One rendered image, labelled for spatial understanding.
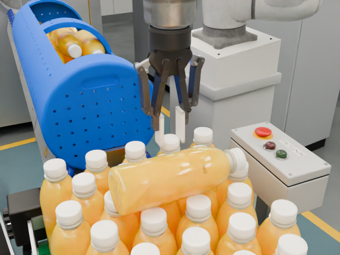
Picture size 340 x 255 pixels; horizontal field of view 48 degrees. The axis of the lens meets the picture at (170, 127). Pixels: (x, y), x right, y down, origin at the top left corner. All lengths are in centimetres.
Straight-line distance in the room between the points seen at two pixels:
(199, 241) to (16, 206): 42
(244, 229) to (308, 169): 24
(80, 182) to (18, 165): 224
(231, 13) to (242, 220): 91
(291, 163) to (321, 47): 189
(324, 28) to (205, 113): 135
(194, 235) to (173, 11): 34
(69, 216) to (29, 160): 233
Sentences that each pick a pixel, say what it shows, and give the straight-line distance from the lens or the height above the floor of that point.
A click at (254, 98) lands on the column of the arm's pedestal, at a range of 148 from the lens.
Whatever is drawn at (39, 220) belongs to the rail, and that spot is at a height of 97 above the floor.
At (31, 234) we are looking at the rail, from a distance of 81.
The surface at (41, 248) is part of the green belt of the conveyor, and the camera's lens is 89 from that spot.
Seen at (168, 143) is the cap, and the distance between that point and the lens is 76.
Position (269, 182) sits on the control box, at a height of 106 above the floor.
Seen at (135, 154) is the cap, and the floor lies 111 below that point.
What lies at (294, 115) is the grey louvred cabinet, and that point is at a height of 37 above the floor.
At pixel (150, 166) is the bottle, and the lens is 57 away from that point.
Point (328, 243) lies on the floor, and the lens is 229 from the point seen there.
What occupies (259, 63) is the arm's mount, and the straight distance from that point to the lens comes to 144.
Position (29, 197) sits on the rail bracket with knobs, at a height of 100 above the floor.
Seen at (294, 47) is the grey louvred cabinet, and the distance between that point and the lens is 245.
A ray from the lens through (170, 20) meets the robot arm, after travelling 64.
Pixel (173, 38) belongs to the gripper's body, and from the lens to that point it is 66.
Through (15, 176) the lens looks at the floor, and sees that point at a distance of 278.
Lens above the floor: 151
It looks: 28 degrees down
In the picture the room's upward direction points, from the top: straight up
